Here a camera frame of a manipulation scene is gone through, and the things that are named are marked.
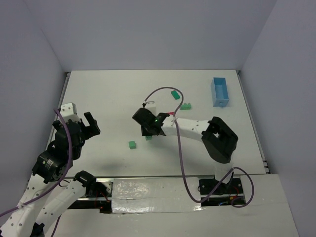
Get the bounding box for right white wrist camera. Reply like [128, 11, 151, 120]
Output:
[143, 101, 157, 116]

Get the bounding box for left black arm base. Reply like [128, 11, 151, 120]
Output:
[68, 171, 113, 214]

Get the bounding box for blue plastic box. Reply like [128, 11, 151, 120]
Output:
[211, 78, 229, 108]

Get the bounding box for green castle notched block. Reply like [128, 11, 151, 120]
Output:
[180, 102, 192, 110]

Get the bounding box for aluminium rail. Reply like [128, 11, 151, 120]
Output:
[61, 174, 218, 180]

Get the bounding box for silver tape covered panel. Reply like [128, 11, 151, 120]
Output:
[112, 178, 202, 214]

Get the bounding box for green rectangular block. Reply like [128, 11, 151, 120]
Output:
[171, 90, 181, 100]

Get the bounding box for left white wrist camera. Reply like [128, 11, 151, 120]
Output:
[60, 102, 79, 121]

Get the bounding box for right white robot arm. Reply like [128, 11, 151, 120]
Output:
[132, 108, 238, 184]

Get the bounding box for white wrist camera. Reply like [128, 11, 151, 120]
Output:
[60, 102, 79, 121]
[143, 101, 157, 116]

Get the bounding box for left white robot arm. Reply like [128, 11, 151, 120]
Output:
[0, 110, 101, 237]

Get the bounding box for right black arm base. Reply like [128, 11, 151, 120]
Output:
[198, 177, 243, 197]

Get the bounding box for small green cube block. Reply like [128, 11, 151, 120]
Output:
[128, 141, 136, 149]

